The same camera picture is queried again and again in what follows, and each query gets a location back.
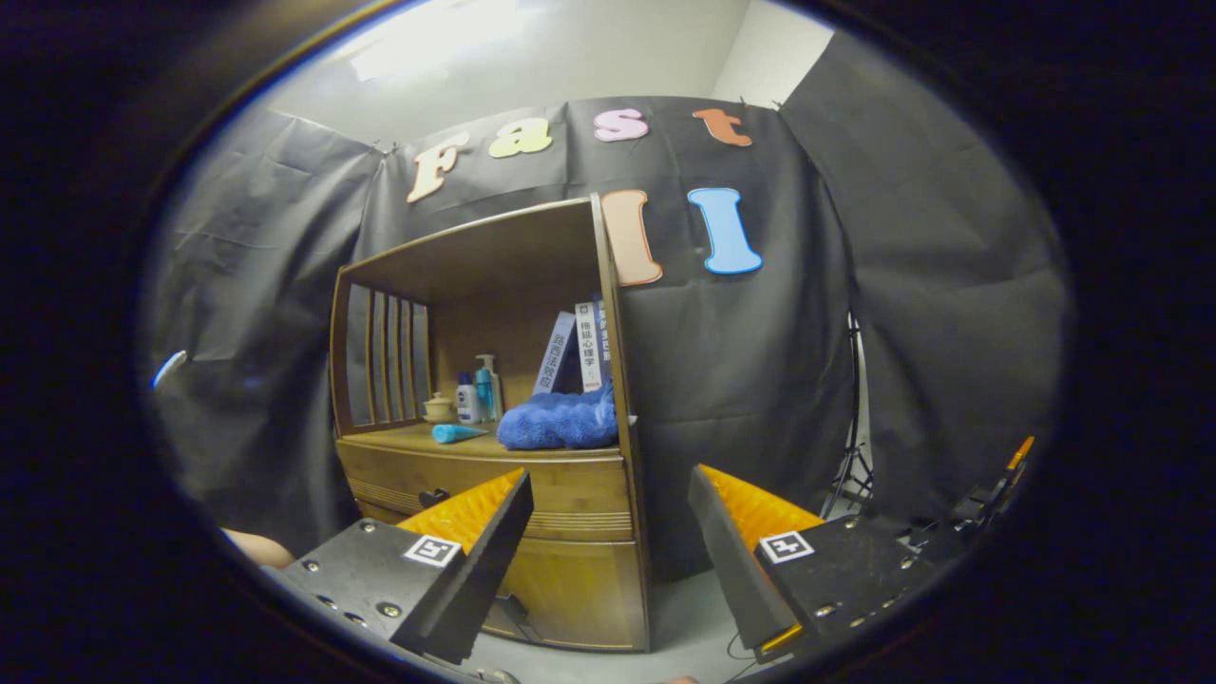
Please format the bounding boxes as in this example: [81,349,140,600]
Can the wooden cabinet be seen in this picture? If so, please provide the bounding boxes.
[328,193,655,654]

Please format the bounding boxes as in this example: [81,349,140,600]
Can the person's leg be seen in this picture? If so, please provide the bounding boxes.
[220,528,297,571]

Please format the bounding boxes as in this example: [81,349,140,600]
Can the dark blue book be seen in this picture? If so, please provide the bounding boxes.
[594,296,614,386]

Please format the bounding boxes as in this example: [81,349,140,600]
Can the white spine book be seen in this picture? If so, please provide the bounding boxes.
[576,301,602,393]

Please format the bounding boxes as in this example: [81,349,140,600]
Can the wooden countertop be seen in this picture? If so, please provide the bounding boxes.
[337,423,623,462]

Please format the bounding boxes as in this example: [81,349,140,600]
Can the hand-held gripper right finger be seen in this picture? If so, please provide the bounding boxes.
[687,464,941,664]

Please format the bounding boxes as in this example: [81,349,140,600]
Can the blue towel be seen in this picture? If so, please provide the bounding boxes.
[496,382,620,451]

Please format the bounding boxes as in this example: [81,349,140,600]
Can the grey leaning book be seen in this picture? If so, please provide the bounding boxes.
[532,311,578,396]

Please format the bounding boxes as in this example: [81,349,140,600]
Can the wooden drawer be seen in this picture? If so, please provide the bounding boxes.
[335,442,633,542]

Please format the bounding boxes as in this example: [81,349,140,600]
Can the black floor cable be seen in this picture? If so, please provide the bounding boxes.
[724,627,761,683]

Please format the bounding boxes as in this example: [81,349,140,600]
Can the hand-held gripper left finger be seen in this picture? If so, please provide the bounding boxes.
[258,465,535,666]

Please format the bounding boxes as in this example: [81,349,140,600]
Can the black light stand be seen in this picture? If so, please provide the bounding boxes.
[819,313,880,522]

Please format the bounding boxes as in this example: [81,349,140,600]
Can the blue pump bottle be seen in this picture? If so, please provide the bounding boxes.
[475,354,504,423]

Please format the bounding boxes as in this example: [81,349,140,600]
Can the black backdrop cloth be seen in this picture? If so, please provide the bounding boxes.
[142,33,1070,580]

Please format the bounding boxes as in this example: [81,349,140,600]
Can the black orange tool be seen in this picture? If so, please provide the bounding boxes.
[959,435,1036,533]

